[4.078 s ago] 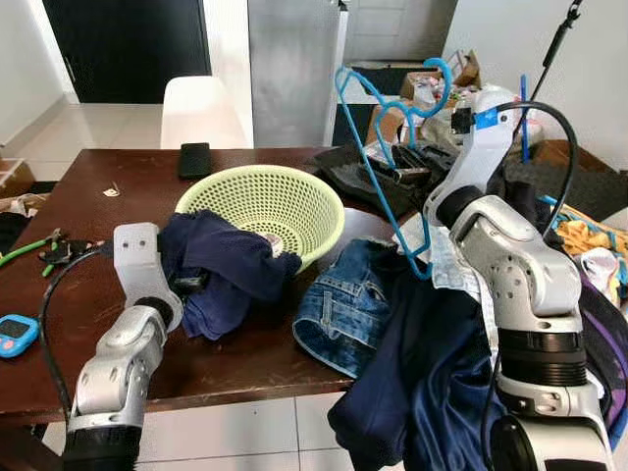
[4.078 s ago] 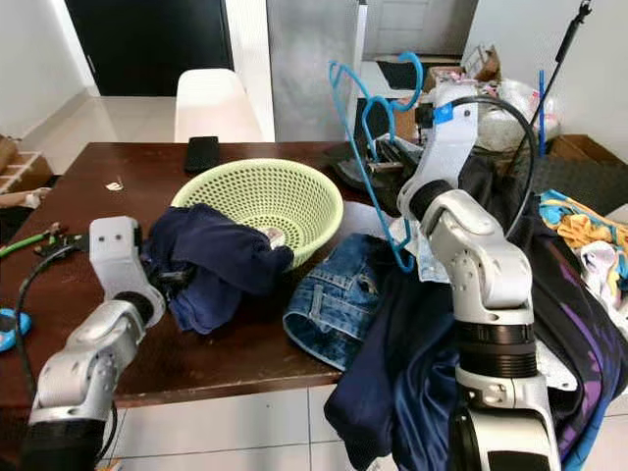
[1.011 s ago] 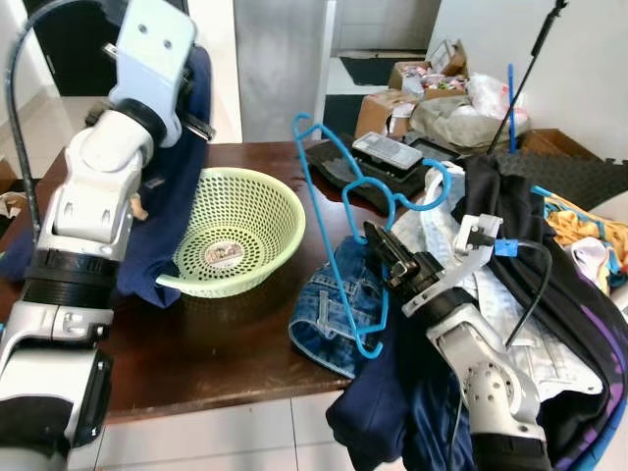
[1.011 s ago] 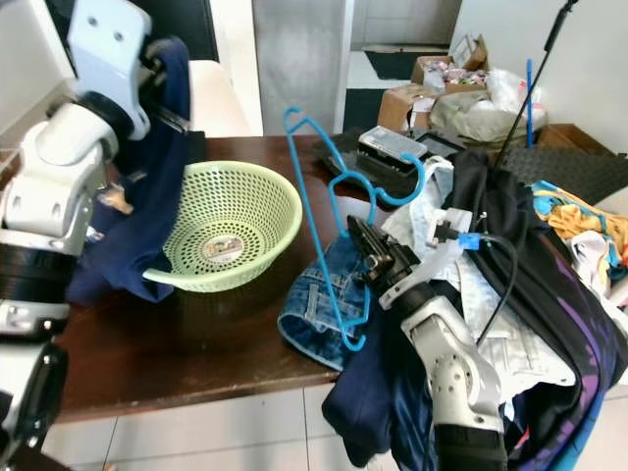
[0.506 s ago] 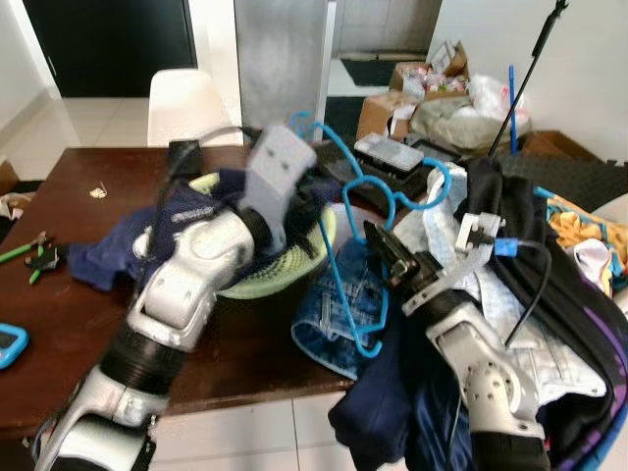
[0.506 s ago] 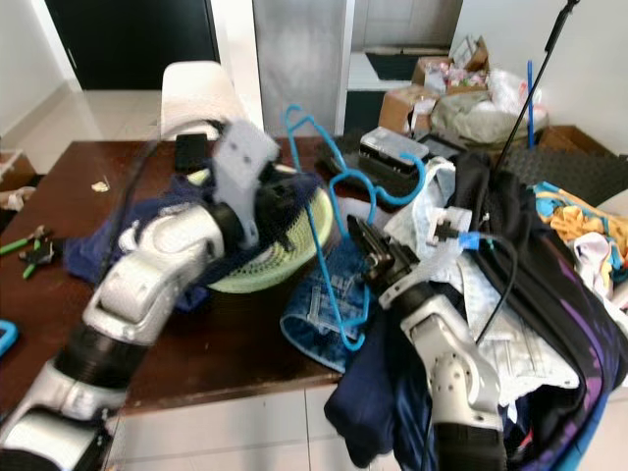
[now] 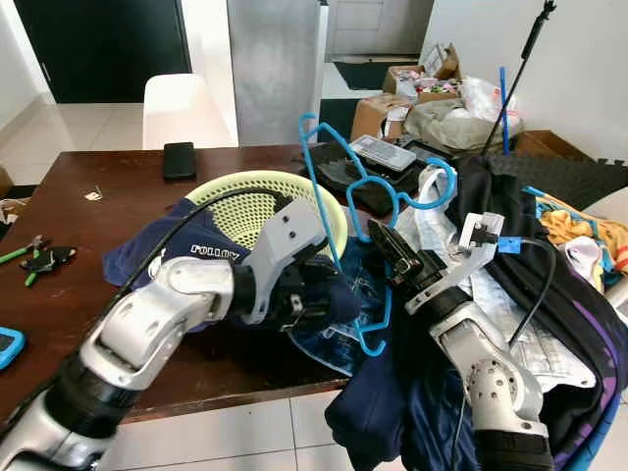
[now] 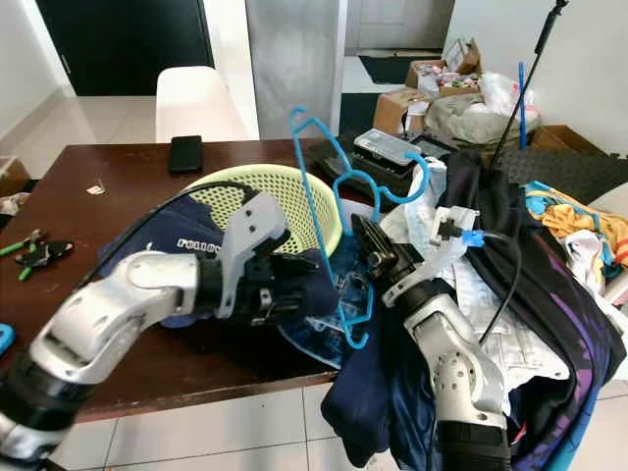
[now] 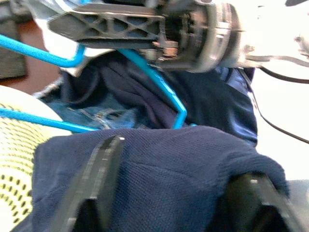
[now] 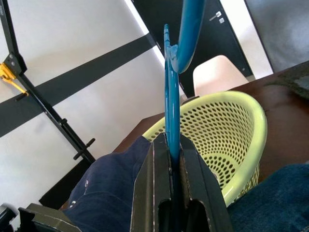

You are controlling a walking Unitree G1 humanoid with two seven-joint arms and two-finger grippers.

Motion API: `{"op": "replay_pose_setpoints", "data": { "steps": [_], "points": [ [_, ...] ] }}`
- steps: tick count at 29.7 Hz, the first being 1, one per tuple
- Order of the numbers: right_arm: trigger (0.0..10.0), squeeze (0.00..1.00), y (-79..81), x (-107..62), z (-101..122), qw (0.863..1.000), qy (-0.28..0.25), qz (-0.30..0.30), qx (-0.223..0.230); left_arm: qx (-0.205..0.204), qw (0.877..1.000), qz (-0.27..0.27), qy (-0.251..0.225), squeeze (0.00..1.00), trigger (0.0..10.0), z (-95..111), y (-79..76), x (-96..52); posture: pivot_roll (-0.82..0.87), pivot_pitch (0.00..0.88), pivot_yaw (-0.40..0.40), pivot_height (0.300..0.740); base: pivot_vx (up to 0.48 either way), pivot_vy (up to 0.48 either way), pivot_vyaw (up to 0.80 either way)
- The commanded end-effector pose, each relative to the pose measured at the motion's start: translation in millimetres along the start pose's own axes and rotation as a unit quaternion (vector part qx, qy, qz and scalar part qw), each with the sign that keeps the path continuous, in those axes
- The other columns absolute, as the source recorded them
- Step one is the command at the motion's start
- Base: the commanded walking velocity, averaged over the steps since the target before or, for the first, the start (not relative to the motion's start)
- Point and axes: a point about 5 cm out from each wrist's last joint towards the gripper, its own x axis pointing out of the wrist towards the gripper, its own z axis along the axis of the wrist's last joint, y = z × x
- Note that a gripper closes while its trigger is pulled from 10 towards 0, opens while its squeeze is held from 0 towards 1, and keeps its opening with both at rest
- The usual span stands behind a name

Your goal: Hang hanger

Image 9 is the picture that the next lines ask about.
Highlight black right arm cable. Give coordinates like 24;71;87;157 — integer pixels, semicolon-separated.
248;66;309;144

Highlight dark wooden table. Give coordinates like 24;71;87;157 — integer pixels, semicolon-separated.
14;19;64;88

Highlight pale green laundry basket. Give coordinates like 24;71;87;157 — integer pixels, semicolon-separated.
0;86;73;227

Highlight blue hanger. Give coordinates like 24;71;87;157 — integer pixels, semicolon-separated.
0;33;85;69
0;48;188;134

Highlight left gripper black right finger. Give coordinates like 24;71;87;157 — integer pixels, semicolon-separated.
224;173;304;232

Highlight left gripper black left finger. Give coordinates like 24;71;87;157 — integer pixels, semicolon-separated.
50;135;126;232

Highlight large navy garment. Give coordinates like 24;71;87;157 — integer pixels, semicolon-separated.
60;52;258;145

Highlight blue jeans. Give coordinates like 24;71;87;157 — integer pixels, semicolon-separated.
36;79;138;132

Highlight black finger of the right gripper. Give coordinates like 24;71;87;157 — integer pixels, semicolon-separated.
47;3;167;50

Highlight navy mesh garment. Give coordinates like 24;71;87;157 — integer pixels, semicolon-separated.
31;125;290;232

